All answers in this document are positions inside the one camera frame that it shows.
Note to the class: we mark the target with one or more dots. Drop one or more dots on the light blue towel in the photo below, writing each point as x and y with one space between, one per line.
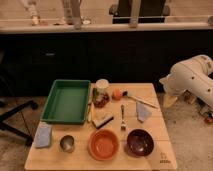
142 112

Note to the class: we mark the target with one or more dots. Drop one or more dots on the metal fork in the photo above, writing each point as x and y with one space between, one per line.
123 124

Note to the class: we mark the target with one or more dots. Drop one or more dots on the small metal cup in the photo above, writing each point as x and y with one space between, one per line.
67 143

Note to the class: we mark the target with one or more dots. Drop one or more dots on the green plastic tray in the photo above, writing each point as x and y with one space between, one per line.
67 102

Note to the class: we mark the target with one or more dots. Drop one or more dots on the wooden handled brush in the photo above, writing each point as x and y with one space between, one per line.
129 95

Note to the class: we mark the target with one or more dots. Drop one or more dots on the blue sponge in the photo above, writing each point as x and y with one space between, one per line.
43 136

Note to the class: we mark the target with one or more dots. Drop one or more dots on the orange round fruit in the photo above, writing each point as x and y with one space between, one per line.
117 94

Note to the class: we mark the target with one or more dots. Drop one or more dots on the dark purple bowl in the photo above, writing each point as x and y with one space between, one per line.
140 142

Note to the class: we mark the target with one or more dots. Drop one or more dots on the black chair background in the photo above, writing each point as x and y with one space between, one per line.
151 11

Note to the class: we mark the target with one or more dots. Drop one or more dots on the black and white eraser block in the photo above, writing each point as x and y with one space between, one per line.
103 120

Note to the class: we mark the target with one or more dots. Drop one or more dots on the jar with white lid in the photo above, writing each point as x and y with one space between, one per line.
100 94

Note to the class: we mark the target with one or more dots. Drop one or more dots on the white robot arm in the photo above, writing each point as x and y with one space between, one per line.
191 75

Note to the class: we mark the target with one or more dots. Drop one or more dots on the orange bowl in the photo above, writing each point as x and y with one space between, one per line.
103 145

